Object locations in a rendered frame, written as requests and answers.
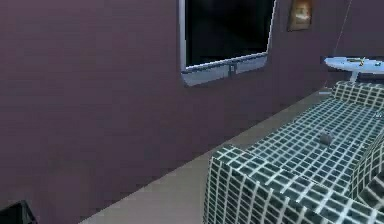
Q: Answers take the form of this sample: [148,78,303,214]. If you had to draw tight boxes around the dark checked sofa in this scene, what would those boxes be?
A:
[202,80,384,224]

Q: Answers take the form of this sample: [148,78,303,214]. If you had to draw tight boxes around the small grey object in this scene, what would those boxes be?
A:
[319,131,334,146]

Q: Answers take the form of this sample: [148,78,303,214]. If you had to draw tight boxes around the round white table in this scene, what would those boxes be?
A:
[318,55,384,96]

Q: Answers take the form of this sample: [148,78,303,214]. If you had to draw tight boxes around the black box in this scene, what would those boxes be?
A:
[0,199,38,224]

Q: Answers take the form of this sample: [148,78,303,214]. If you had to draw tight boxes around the silver framed wall television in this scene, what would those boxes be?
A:
[178,0,278,88]

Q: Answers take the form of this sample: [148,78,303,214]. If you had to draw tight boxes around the framed wall picture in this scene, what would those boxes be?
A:
[287,0,314,33]

